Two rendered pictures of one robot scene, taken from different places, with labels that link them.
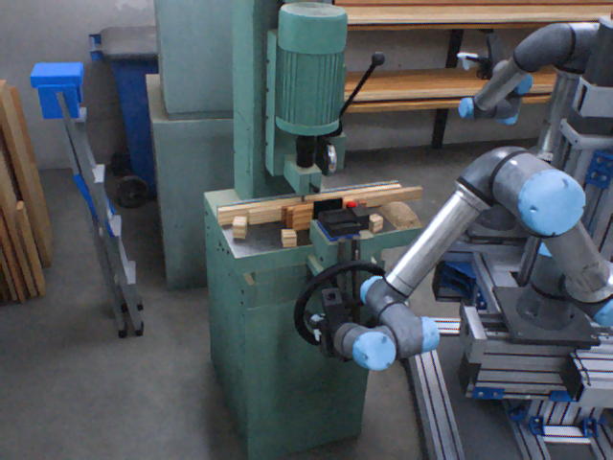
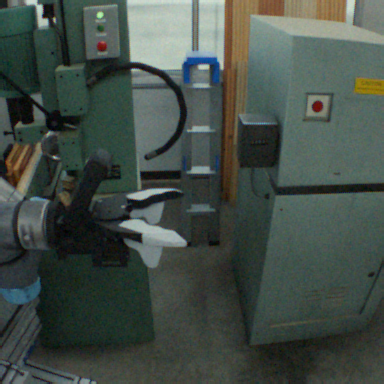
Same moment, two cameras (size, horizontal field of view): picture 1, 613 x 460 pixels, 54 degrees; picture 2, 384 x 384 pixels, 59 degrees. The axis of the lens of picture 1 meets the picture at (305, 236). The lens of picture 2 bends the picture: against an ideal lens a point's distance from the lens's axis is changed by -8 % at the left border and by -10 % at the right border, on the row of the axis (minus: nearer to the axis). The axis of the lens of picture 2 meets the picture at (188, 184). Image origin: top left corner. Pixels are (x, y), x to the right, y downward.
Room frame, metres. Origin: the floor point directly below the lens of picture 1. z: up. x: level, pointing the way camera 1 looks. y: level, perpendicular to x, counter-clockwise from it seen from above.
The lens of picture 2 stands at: (2.46, -1.03, 1.54)
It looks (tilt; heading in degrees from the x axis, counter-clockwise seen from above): 31 degrees down; 104
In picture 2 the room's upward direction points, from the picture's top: straight up
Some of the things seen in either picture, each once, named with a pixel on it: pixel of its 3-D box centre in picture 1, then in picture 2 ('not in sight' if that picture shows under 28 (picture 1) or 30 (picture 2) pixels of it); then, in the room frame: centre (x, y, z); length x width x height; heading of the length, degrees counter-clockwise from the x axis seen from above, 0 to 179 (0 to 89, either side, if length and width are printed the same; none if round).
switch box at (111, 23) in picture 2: not in sight; (101, 31); (1.93, 0.01, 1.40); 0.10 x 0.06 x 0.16; 23
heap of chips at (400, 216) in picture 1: (399, 211); not in sight; (1.62, -0.29, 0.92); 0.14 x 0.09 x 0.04; 23
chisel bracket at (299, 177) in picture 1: (302, 175); (35, 133); (1.60, 0.02, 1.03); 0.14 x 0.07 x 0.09; 23
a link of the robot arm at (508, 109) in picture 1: (504, 106); (17, 264); (2.07, -0.68, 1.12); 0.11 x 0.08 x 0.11; 106
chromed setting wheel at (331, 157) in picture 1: (326, 158); (57, 146); (1.75, -0.05, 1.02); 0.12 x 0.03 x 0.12; 23
